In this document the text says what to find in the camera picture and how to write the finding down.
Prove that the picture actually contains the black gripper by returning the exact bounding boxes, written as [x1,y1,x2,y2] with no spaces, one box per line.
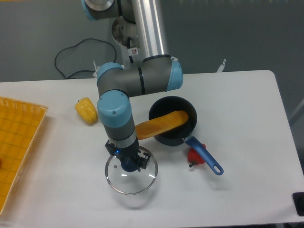
[105,139,151,171]

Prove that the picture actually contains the glass pot lid blue knob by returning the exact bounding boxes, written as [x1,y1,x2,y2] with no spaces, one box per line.
[105,146,158,195]

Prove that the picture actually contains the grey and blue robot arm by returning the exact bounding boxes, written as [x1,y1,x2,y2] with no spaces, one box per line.
[82,0,183,172]

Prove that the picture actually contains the orange bread loaf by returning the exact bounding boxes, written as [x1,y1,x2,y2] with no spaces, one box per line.
[135,110,189,140]

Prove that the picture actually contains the yellow toy corn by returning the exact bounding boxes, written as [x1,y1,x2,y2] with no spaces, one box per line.
[75,97,98,125]

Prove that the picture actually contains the dark blue saucepan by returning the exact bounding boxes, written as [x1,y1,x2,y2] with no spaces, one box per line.
[149,96,224,175]

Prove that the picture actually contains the red toy pepper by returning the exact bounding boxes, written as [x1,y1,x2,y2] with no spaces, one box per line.
[187,148,205,168]

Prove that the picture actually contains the yellow plastic basket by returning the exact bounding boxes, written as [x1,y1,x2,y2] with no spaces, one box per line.
[0,96,48,214]

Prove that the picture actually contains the black corner object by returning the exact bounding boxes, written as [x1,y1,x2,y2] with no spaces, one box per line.
[292,192,304,217]

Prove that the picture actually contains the black cable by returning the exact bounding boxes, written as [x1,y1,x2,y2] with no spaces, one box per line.
[54,38,117,79]

